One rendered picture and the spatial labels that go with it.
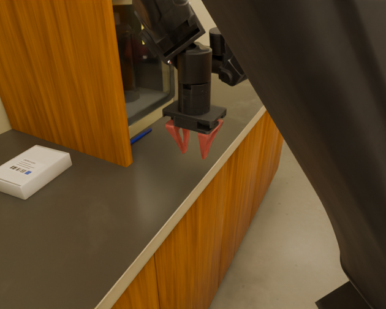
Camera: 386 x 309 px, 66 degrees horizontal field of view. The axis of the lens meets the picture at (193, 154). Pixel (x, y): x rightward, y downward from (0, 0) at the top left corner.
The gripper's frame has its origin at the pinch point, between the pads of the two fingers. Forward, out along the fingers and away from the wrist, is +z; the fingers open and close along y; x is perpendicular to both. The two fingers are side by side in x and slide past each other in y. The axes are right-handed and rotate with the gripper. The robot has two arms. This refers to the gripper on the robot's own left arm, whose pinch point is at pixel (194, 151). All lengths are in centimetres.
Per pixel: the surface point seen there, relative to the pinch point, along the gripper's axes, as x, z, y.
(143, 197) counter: 1.7, 15.6, 12.8
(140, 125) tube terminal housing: -25.1, 13.7, 33.4
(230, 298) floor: -41, 110, 1
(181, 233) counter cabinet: -4.2, 30.6, 6.3
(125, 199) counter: 4.4, 15.6, 16.0
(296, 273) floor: -71, 110, -25
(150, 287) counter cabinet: 10.8, 34.7, 6.3
